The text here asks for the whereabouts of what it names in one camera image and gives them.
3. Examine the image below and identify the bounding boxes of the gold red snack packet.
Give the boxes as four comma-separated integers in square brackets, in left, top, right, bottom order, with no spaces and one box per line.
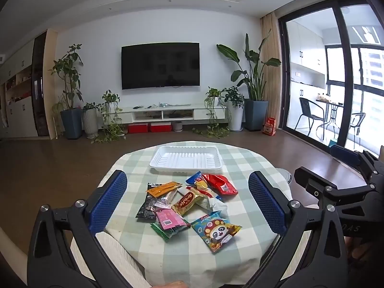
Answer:
[172,191,204,216]

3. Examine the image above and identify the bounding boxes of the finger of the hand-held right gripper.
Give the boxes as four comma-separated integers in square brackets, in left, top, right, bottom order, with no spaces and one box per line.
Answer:
[330,144,378,180]
[294,166,378,213]

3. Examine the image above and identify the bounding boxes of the cartoon panda snack packet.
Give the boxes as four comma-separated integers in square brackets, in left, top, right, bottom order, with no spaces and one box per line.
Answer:
[191,211,242,253]

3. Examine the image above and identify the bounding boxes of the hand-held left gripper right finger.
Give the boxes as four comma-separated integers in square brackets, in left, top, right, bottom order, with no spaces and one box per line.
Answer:
[243,170,348,288]

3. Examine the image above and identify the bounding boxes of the black sliding door frame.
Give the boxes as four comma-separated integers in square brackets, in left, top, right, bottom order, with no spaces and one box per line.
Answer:
[277,0,384,156]

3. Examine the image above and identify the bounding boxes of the green snack packet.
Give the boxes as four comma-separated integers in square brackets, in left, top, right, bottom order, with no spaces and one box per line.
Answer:
[150,222,191,242]

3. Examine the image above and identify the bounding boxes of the white snack packet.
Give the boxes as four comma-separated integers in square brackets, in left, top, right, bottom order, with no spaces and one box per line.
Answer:
[177,186,228,215]

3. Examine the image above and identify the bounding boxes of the white balcony cabinets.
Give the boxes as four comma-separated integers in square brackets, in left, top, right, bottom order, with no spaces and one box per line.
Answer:
[286,21,327,96]

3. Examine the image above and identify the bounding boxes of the orange snack packet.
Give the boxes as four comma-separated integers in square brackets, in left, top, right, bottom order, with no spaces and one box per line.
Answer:
[146,181,182,198]

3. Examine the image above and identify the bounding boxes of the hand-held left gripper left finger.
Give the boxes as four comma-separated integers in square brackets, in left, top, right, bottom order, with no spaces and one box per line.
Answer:
[27,169,128,288]

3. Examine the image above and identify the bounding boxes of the blue yellow snack packet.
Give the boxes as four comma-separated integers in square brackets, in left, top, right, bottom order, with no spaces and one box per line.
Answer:
[185,171,224,201]

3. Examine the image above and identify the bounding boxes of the black balcony table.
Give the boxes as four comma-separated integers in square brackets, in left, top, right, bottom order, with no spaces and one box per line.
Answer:
[315,94,345,135]

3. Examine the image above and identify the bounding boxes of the plant in white ribbed pot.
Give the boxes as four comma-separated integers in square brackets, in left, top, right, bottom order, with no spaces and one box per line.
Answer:
[82,102,101,139]

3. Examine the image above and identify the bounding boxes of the beige curtain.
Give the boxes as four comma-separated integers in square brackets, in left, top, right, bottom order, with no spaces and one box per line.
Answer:
[259,12,281,129]

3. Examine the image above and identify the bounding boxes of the leafy tree in blue pot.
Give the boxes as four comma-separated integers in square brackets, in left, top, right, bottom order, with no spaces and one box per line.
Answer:
[49,43,84,140]

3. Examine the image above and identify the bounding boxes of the clear snack packet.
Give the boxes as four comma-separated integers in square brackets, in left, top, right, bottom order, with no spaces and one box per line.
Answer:
[156,190,180,210]

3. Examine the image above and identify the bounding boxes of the red storage box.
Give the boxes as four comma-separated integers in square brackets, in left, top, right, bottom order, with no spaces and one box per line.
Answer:
[128,123,149,134]
[149,122,172,133]

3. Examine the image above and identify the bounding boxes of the black wall television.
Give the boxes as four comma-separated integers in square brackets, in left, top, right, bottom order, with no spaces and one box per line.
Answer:
[121,42,200,90]

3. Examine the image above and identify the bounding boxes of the bushy plant in tall white pot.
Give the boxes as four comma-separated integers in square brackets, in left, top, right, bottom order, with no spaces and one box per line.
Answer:
[222,86,245,132]

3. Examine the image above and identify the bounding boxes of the person's white knit clothing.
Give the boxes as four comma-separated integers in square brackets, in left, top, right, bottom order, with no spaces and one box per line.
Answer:
[95,232,152,288]

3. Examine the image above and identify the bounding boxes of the green checkered tablecloth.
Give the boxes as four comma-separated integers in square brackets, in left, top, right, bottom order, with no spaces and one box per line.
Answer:
[70,141,300,288]

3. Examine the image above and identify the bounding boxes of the pink snack packet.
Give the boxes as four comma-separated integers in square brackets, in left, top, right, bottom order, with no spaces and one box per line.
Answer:
[155,208,188,231]

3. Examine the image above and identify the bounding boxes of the person's right hand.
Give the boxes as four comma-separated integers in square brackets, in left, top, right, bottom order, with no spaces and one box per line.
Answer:
[345,238,378,263]

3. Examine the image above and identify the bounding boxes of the trailing vine plant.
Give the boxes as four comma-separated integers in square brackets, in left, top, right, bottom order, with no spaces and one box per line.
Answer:
[91,90,126,144]

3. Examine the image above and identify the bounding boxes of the broad-leaf plant in blue pot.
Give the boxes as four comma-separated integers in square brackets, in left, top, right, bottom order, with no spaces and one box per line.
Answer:
[216,33,282,132]

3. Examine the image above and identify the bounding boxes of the black metal chair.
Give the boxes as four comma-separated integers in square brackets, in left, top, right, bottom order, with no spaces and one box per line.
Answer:
[349,112,366,137]
[294,97,326,140]

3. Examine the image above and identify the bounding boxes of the trailing plant in small white pot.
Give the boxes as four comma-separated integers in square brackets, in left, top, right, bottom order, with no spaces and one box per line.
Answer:
[192,87,230,137]

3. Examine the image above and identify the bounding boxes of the black snack packet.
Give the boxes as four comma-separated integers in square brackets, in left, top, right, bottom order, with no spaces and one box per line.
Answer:
[136,192,159,223]

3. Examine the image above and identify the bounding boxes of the red paper bag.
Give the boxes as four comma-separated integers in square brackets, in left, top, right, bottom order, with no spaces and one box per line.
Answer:
[262,117,277,135]

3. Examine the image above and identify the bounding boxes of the white plastic tray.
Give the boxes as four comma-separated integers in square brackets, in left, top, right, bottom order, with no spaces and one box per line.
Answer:
[149,146,223,174]

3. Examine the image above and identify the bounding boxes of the white television cabinet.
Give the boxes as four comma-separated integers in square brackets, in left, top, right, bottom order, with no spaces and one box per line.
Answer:
[109,103,226,124]

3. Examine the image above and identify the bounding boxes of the red snack bag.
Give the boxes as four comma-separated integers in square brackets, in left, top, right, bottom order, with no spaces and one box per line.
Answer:
[202,174,238,197]

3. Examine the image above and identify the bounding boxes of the white round container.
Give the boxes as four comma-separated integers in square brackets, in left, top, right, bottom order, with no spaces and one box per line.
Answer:
[274,168,293,184]

